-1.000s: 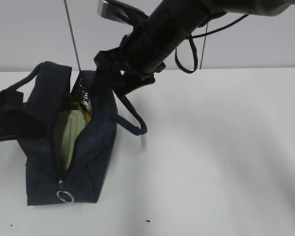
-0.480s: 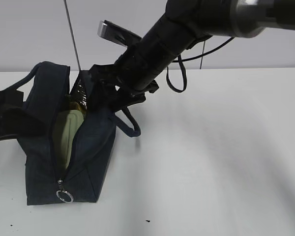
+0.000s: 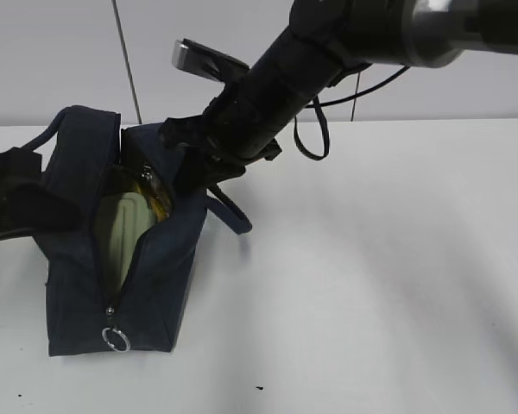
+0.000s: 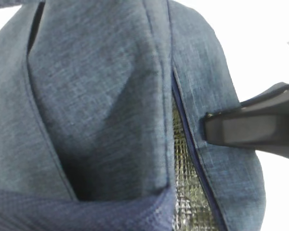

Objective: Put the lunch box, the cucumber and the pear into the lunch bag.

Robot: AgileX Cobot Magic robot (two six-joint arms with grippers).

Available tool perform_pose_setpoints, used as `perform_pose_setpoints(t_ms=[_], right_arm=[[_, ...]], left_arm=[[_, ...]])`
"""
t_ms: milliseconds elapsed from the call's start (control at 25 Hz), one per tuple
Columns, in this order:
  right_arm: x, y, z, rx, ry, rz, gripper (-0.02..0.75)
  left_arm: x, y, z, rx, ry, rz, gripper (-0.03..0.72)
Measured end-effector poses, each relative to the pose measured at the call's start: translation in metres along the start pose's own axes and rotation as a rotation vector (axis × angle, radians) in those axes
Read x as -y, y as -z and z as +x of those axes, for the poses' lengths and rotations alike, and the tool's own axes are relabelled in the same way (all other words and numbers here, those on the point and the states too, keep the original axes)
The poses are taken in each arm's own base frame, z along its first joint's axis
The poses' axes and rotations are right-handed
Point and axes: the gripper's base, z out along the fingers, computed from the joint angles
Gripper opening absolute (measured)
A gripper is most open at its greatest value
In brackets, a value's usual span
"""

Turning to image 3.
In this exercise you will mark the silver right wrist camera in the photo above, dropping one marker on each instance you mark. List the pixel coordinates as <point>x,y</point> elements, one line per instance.
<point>205,62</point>

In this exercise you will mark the yellow pear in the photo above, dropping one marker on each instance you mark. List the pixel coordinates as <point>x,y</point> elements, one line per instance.
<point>158,200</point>

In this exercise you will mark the green lidded glass food container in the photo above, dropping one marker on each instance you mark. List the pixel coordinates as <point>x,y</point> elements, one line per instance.
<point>121,220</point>

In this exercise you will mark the dark blue fabric lunch bag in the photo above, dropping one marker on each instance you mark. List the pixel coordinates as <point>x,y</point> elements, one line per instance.
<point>146,314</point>

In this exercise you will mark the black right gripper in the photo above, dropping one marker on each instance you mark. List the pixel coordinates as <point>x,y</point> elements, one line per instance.
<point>204,163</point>

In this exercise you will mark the green cucumber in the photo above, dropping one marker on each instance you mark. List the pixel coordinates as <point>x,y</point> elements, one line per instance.
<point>133,164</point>

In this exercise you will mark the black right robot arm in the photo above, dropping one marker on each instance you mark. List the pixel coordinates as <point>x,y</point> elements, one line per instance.
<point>323,43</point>

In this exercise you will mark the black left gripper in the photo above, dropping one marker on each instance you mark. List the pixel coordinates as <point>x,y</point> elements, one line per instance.
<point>25,207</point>

